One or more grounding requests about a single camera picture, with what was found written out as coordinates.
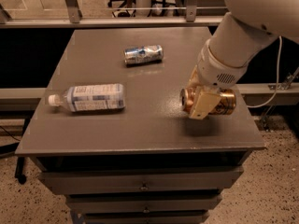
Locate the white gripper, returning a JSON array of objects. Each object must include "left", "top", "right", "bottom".
[{"left": 187, "top": 40, "right": 247, "bottom": 119}]

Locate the orange soda can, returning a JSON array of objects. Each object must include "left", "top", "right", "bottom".
[{"left": 180, "top": 88, "right": 236, "bottom": 116}]

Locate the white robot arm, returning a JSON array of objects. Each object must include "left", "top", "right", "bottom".
[{"left": 187, "top": 0, "right": 299, "bottom": 119}]

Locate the crushed blue silver can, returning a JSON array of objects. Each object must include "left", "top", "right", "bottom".
[{"left": 124, "top": 45, "right": 164, "bottom": 65}]

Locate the upper metal railing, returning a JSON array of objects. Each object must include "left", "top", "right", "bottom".
[{"left": 0, "top": 0, "right": 227, "bottom": 28}]

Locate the clear plastic water bottle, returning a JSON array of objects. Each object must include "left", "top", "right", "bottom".
[{"left": 48, "top": 83, "right": 125, "bottom": 113}]

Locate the grey drawer cabinet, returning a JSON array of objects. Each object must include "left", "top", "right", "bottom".
[{"left": 14, "top": 26, "right": 266, "bottom": 224}]

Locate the top grey drawer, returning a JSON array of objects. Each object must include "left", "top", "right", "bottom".
[{"left": 39, "top": 166, "right": 244, "bottom": 195}]

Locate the grey drawer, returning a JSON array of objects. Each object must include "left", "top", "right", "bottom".
[
  {"left": 39, "top": 166, "right": 244, "bottom": 195},
  {"left": 84, "top": 211, "right": 209, "bottom": 224},
  {"left": 66, "top": 192, "right": 222, "bottom": 214}
]

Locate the black office chair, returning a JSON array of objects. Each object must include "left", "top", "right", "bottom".
[{"left": 107, "top": 0, "right": 176, "bottom": 18}]

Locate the middle grey drawer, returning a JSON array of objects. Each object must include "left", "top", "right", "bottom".
[{"left": 66, "top": 192, "right": 222, "bottom": 214}]

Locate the bottom grey drawer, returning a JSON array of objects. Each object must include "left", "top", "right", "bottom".
[{"left": 84, "top": 211, "right": 209, "bottom": 224}]

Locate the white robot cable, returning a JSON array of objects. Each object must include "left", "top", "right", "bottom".
[{"left": 247, "top": 35, "right": 284, "bottom": 109}]

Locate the black floor cable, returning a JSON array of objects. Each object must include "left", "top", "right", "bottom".
[{"left": 0, "top": 125, "right": 21, "bottom": 159}]

